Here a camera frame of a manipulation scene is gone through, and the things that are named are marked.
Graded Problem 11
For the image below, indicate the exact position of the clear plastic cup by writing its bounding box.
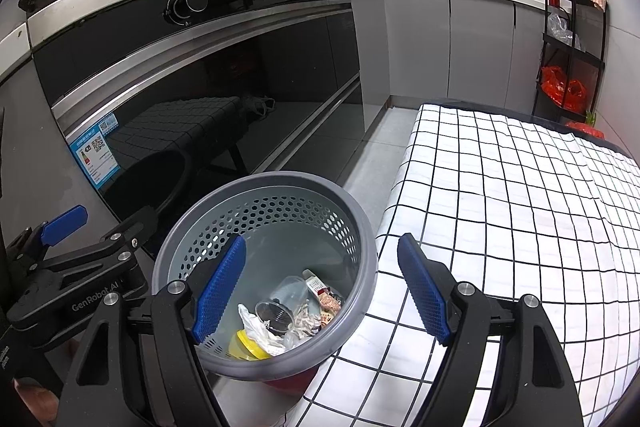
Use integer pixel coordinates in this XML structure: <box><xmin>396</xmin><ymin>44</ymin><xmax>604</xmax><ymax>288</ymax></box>
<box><xmin>254</xmin><ymin>275</ymin><xmax>312</xmax><ymax>338</ymax></box>

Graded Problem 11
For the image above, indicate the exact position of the grey perforated waste basket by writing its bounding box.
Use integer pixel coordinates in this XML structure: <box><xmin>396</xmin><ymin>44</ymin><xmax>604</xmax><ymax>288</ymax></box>
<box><xmin>151</xmin><ymin>170</ymin><xmax>380</xmax><ymax>382</ymax></box>

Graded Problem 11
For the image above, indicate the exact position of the red white snack packet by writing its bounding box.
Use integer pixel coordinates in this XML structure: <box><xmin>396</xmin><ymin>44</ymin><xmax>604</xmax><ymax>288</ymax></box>
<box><xmin>317</xmin><ymin>289</ymin><xmax>347</xmax><ymax>323</ymax></box>

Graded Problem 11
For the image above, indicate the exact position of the white paper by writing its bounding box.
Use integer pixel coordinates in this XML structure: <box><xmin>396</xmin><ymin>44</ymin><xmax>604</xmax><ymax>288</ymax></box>
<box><xmin>288</xmin><ymin>301</ymin><xmax>325</xmax><ymax>337</ymax></box>

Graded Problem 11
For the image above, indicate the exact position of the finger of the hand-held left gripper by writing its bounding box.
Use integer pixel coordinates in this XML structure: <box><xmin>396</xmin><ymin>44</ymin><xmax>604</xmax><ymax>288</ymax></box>
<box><xmin>30</xmin><ymin>206</ymin><xmax>160</xmax><ymax>289</ymax></box>
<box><xmin>5</xmin><ymin>205</ymin><xmax>89</xmax><ymax>269</ymax></box>

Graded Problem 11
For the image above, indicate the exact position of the person's left hand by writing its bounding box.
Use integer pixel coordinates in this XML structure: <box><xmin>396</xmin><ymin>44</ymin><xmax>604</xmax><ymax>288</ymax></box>
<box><xmin>14</xmin><ymin>378</ymin><xmax>62</xmax><ymax>423</ymax></box>

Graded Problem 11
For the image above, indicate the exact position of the clear plastic bag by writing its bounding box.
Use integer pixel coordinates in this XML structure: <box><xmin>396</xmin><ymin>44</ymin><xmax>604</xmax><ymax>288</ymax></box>
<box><xmin>547</xmin><ymin>11</ymin><xmax>584</xmax><ymax>51</ymax></box>
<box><xmin>237</xmin><ymin>304</ymin><xmax>287</xmax><ymax>356</ymax></box>

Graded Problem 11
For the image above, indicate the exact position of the red plastic tub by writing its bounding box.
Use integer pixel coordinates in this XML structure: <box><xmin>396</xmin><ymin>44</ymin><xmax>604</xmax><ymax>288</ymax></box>
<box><xmin>566</xmin><ymin>112</ymin><xmax>607</xmax><ymax>138</ymax></box>

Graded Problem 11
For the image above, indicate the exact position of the red plastic bag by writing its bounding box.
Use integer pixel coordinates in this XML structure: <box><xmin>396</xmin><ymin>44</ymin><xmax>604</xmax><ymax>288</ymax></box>
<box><xmin>539</xmin><ymin>65</ymin><xmax>589</xmax><ymax>111</ymax></box>

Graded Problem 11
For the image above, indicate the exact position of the red plastic basin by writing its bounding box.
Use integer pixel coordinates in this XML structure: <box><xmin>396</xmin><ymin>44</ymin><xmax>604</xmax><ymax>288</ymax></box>
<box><xmin>259</xmin><ymin>363</ymin><xmax>322</xmax><ymax>396</ymax></box>

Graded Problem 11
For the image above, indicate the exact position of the blue label sticker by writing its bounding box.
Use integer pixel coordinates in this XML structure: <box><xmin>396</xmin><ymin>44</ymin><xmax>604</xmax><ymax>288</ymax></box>
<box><xmin>67</xmin><ymin>114</ymin><xmax>124</xmax><ymax>191</ymax></box>

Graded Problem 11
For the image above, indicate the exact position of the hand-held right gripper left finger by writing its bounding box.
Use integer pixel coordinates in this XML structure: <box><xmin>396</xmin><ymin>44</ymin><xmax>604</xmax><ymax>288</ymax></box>
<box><xmin>55</xmin><ymin>234</ymin><xmax>248</xmax><ymax>427</ymax></box>

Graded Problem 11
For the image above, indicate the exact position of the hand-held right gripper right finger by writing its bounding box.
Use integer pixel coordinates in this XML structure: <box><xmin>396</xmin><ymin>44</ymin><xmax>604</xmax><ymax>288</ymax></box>
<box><xmin>397</xmin><ymin>232</ymin><xmax>586</xmax><ymax>427</ymax></box>

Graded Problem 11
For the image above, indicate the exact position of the black storage rack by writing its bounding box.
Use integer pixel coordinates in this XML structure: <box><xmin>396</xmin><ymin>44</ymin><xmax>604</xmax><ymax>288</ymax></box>
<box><xmin>531</xmin><ymin>0</ymin><xmax>609</xmax><ymax>124</ymax></box>

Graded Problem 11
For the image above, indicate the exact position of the grey kitchen cabinet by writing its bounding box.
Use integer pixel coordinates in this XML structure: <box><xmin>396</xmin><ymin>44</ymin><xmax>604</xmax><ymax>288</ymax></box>
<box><xmin>350</xmin><ymin>0</ymin><xmax>549</xmax><ymax>131</ymax></box>

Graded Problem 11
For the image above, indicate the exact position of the white black-checked tablecloth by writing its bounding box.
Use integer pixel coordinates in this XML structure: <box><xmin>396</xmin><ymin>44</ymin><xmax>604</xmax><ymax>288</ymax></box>
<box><xmin>290</xmin><ymin>101</ymin><xmax>640</xmax><ymax>427</ymax></box>

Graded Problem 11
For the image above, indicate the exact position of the yellow plastic lid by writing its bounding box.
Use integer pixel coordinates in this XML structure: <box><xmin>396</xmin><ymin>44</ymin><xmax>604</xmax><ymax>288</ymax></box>
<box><xmin>228</xmin><ymin>329</ymin><xmax>272</xmax><ymax>362</ymax></box>

